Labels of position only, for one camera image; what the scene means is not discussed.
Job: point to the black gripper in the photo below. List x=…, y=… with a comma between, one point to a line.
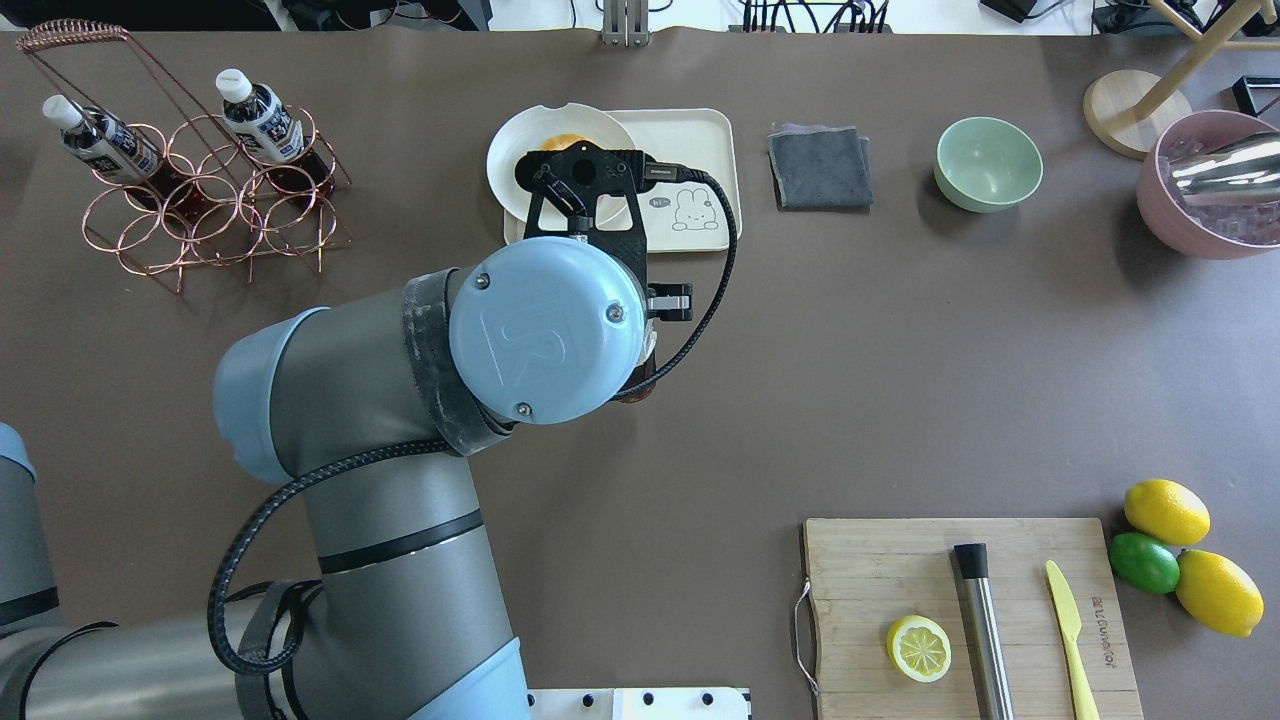
x=672, y=301

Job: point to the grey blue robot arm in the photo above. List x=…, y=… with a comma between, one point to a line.
x=364, y=586

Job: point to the tea bottle in rack right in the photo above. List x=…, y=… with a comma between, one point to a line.
x=271, y=135

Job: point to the tea bottle in rack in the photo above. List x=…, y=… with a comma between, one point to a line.
x=117, y=152
x=271, y=135

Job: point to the tea bottle in rack left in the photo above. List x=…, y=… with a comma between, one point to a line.
x=117, y=152

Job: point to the glazed donut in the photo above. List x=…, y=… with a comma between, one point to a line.
x=562, y=142

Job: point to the grey folded cloth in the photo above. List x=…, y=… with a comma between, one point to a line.
x=821, y=167

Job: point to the white round plate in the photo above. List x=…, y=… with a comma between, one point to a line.
x=549, y=130

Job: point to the wooden cutting board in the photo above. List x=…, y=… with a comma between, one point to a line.
x=865, y=574

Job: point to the green bowl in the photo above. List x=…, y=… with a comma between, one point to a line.
x=985, y=164

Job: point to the half lemon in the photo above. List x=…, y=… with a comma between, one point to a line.
x=919, y=648

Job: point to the wooden stand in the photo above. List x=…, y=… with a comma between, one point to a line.
x=1128, y=110

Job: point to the steel muddler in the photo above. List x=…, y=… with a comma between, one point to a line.
x=991, y=677

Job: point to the yellow lemon near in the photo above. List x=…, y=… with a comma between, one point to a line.
x=1167, y=511

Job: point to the yellow lemon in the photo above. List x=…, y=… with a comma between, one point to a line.
x=1218, y=593
x=1167, y=511

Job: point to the green lime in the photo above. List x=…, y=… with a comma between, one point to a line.
x=1144, y=563

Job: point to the pink bowl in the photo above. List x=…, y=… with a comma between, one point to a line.
x=1212, y=232

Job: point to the steel shaker in bowl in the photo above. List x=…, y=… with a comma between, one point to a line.
x=1242, y=172

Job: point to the yellow plastic knife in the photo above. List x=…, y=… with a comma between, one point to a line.
x=1070, y=625

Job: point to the yellow lemon far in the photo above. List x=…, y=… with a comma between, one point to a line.
x=1218, y=593

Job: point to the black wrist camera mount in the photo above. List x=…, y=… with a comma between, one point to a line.
x=566, y=187

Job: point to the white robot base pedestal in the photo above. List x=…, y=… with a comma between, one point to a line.
x=641, y=703

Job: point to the copper wire bottle rack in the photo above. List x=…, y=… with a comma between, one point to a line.
x=216, y=205

